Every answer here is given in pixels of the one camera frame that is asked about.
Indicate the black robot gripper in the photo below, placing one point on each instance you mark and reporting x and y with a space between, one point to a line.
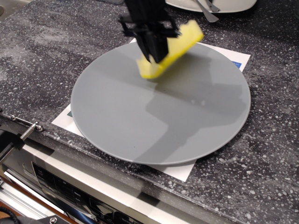
151 24

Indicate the yellow sponge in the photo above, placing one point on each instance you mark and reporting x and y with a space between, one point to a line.
190 34

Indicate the grey round plate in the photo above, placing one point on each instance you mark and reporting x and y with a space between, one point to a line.
197 106

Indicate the metal spoon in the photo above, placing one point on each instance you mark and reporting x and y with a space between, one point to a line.
209 16

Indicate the metal fork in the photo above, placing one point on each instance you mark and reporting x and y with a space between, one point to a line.
212 7

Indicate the white bowl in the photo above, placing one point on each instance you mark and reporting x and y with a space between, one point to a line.
225 6

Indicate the black metal clamp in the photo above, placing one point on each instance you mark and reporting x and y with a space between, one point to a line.
9 142

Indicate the stainless dishwasher front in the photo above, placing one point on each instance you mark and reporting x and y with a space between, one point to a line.
94 193

